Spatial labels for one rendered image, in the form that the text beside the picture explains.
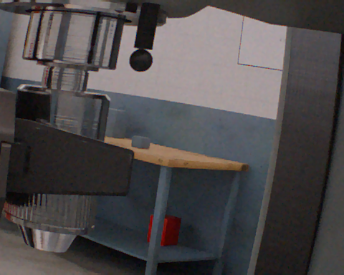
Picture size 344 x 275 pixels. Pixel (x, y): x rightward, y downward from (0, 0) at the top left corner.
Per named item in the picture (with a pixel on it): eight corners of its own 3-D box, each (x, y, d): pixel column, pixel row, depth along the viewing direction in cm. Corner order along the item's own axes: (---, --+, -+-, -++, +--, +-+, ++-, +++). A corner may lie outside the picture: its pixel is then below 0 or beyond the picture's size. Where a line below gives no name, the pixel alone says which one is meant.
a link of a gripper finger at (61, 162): (121, 206, 38) (-5, 186, 35) (132, 134, 37) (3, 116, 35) (132, 213, 36) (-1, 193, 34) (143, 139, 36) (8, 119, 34)
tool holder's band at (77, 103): (16, 107, 36) (18, 84, 36) (13, 102, 40) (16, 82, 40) (115, 120, 37) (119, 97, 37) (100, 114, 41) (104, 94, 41)
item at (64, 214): (3, 226, 36) (16, 107, 36) (1, 208, 41) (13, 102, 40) (99, 242, 37) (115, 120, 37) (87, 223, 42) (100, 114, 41)
